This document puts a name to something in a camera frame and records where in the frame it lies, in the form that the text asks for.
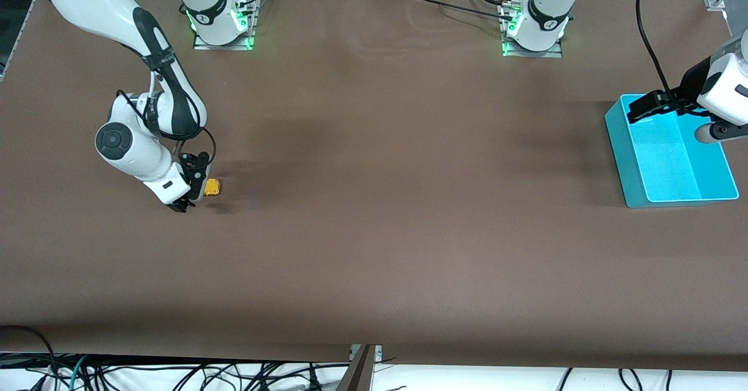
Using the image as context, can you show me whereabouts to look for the teal floor cable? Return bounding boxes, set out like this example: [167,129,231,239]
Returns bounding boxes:
[68,354,89,391]

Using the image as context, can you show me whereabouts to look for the brown table cover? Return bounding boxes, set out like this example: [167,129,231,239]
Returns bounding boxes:
[0,0,748,373]

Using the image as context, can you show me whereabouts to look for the black looping floor cable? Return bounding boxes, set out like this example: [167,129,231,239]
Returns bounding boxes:
[0,325,60,391]

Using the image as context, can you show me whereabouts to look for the long black base cable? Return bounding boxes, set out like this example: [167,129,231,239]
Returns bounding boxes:
[403,0,515,21]

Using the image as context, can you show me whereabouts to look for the cyan plastic bin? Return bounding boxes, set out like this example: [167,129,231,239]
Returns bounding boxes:
[604,93,740,209]

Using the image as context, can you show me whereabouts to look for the aluminium frame profile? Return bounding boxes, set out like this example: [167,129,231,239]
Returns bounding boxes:
[336,344,383,391]

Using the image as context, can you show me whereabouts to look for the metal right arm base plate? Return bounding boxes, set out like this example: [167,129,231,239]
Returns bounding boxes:
[193,0,255,51]

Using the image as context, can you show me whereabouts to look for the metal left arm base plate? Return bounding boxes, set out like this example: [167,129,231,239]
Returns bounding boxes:
[501,0,563,58]

